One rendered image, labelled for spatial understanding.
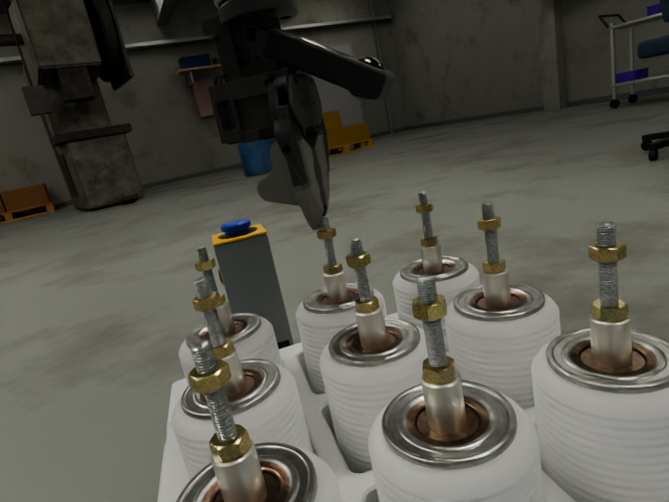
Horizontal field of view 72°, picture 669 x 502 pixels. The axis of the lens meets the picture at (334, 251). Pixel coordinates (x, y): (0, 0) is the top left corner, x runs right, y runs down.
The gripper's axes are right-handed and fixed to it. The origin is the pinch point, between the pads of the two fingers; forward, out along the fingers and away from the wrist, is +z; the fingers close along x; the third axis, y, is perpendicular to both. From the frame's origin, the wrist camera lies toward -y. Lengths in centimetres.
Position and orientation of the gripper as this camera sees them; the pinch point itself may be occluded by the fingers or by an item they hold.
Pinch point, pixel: (322, 214)
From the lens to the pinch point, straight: 46.2
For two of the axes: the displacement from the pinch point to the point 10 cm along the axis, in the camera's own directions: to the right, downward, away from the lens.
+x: -3.1, 3.1, -9.0
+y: -9.3, 0.9, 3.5
